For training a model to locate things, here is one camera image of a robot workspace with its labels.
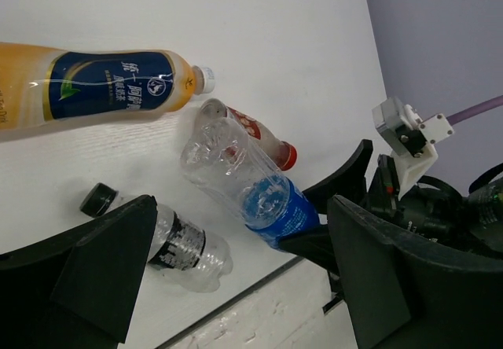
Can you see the clear bottle blue label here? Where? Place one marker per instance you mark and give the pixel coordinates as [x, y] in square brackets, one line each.
[224, 162]

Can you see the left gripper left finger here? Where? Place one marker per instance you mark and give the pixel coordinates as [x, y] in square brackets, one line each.
[78, 289]

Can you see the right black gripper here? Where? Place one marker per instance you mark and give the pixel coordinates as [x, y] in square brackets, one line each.
[432, 208]

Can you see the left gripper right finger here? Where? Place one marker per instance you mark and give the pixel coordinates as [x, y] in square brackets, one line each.
[403, 291]

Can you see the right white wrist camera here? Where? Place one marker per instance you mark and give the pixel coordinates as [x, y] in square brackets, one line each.
[412, 139]

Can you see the clear bottle black cap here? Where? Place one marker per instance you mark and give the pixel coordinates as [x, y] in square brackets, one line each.
[194, 258]

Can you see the orange tea bottle blue label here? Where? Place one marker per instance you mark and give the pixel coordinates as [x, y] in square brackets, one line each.
[41, 84]

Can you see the clear bottle red cap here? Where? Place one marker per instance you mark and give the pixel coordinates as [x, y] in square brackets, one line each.
[283, 154]

